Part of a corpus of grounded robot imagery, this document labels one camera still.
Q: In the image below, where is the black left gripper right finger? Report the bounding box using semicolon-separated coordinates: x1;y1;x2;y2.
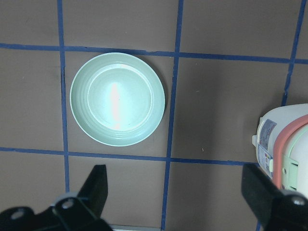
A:
241;164;308;231

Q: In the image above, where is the white rice cooker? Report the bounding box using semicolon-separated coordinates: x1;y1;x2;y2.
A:
252;103;308;196

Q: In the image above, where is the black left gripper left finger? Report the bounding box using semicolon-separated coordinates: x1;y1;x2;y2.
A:
0;165;112;231

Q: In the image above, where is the green plate near centre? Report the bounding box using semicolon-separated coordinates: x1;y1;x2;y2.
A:
69;52;166;147

